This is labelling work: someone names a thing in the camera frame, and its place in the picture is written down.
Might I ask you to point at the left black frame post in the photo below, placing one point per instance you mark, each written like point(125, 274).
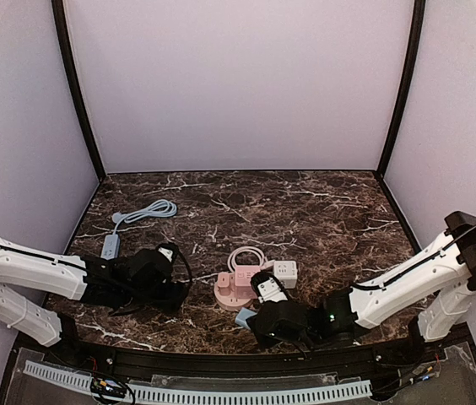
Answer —
point(66, 50)

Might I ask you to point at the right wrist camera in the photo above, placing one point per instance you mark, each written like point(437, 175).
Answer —
point(268, 288)

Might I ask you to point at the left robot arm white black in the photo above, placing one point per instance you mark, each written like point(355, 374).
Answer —
point(123, 285)

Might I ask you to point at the black frame post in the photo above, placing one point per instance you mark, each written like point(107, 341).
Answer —
point(409, 61)
point(66, 50)

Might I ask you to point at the white cube socket adapter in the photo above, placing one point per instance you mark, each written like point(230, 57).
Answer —
point(285, 271)

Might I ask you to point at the black front frame rail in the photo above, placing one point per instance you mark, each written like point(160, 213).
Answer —
point(368, 360)

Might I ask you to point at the pink cube socket adapter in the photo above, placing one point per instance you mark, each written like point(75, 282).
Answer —
point(242, 280)

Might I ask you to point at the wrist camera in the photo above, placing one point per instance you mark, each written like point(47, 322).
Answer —
point(168, 250)
point(268, 288)

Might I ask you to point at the pink round power socket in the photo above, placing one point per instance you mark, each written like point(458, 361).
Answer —
point(231, 302)

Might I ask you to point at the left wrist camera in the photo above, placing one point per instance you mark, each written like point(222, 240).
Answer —
point(168, 250)

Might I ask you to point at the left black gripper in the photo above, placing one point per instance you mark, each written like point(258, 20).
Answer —
point(175, 296)

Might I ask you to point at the blue power strip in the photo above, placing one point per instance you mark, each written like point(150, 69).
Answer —
point(111, 247)

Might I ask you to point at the white slotted cable duct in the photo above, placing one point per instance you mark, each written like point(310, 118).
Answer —
point(83, 383)

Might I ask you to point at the right black frame post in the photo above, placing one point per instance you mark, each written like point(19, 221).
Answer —
point(409, 61)

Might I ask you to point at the small blue plug adapter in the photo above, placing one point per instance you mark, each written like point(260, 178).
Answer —
point(243, 316)

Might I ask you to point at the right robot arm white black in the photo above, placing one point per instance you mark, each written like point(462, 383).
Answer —
point(445, 268)

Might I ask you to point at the small pink plug adapter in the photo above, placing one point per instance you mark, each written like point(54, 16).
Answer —
point(225, 283)

